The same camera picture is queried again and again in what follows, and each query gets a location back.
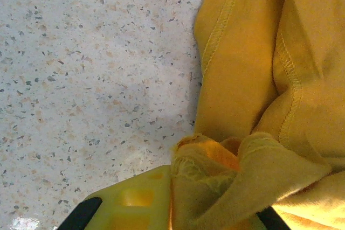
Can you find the yellow t-shirt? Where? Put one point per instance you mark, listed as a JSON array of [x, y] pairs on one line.
[[242, 52]]

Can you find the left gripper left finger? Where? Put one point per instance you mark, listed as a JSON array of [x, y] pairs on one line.
[[134, 208]]

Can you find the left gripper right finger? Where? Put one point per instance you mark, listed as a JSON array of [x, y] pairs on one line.
[[270, 220]]

